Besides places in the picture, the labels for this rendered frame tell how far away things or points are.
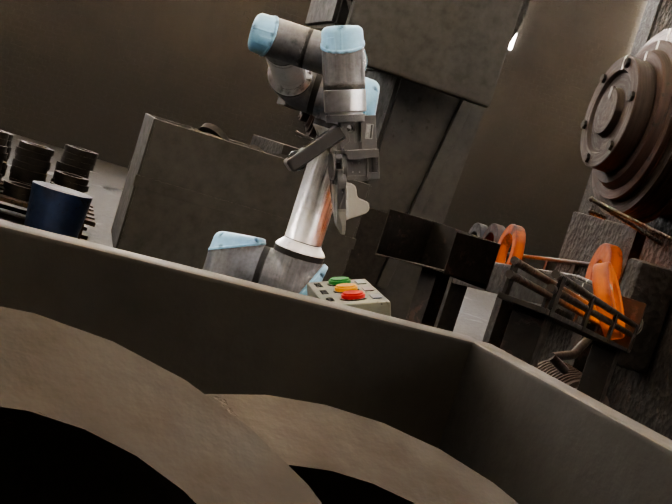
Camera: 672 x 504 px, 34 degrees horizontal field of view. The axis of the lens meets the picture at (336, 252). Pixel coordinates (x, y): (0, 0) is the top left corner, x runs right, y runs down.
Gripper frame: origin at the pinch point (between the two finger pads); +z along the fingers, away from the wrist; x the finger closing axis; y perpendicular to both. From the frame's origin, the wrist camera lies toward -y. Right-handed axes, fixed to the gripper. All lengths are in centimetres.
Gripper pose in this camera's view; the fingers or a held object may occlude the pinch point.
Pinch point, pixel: (338, 227)
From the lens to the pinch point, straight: 197.3
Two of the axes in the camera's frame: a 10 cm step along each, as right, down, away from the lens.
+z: 0.4, 9.9, 1.3
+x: -1.7, -1.2, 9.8
